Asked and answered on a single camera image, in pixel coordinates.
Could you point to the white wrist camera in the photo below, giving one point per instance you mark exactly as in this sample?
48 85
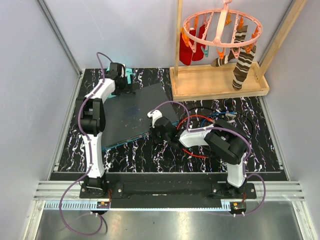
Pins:
122 70
154 115

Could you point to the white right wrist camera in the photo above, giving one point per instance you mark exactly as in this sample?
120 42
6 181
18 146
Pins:
154 115

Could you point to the brown striped sock rear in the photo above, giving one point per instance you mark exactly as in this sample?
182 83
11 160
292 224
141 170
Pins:
240 36

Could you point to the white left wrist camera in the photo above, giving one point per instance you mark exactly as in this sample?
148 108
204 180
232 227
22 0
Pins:
122 70

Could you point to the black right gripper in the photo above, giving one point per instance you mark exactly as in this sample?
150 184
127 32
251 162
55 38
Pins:
154 129

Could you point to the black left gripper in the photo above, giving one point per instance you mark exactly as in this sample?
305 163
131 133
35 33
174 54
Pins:
129 88

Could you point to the brown striped sock long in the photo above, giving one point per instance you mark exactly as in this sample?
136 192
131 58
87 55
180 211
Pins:
242 67

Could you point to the red sock left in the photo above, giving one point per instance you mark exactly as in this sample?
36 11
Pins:
186 55

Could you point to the dark grey network switch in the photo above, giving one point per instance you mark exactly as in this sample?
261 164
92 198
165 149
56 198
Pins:
126 115

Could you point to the wooden rack with tray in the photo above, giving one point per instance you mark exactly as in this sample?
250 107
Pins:
204 82

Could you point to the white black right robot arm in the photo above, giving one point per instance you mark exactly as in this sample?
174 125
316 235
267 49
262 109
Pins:
227 142

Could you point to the folded teal cloth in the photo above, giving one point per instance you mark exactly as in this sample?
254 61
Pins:
130 73

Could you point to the pink round clip hanger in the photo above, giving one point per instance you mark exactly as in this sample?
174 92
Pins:
226 16

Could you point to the red sock right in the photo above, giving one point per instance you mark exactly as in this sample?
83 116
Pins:
199 55

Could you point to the red sock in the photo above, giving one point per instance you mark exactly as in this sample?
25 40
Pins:
199 55
186 55

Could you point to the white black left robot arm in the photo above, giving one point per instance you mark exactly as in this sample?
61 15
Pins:
91 122

